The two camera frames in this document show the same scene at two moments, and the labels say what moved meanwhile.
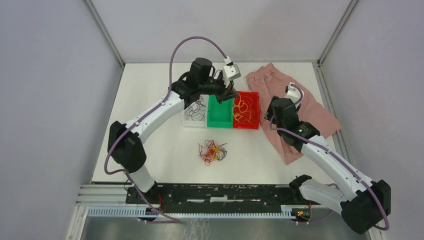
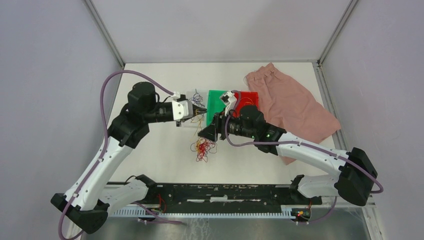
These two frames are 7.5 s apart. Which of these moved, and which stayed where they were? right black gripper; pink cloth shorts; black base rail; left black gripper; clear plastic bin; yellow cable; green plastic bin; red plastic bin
Moved: yellow cable; right black gripper; left black gripper
Stayed: green plastic bin; red plastic bin; black base rail; pink cloth shorts; clear plastic bin
